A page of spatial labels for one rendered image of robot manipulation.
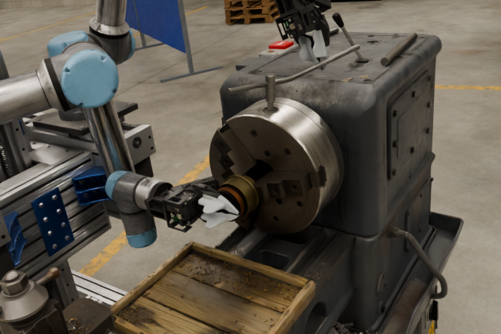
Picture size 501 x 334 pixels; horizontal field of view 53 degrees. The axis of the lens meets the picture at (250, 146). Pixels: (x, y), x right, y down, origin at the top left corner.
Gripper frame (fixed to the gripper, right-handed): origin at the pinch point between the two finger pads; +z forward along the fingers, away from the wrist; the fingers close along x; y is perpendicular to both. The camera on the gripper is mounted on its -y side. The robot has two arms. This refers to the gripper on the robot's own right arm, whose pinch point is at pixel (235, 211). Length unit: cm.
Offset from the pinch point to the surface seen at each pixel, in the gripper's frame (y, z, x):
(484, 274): -139, 29, -108
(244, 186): -5.0, -0.6, 3.2
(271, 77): -18.7, 0.0, 23.5
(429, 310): -64, 24, -70
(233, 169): -7.5, -5.1, 5.3
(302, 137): -16.7, 7.8, 11.3
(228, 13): -634, -484, -89
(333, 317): -16.9, 13.0, -37.8
